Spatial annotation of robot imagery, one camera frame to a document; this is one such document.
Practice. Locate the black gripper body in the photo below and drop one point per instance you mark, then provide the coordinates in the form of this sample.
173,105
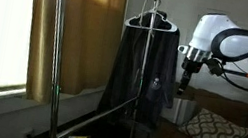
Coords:
191,66

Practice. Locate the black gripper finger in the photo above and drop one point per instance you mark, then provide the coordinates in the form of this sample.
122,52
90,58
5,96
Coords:
185,79

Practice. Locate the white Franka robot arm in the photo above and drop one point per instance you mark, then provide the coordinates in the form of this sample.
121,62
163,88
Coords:
215,42

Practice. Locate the white plastic coat hanger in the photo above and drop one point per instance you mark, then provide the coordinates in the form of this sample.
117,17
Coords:
146,18

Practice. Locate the dark hanging coat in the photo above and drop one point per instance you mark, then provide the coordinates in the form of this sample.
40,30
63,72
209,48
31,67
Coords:
159,77

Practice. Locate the grey storage box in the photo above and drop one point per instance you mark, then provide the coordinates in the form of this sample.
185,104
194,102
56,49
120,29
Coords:
181,111

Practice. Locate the patterned brown throw pillow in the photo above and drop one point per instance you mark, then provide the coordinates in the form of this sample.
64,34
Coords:
206,124

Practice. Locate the mustard brown curtain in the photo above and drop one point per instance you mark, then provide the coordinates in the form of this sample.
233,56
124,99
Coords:
91,37

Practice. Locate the chrome clothes rack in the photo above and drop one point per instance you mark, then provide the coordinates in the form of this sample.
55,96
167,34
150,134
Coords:
56,70

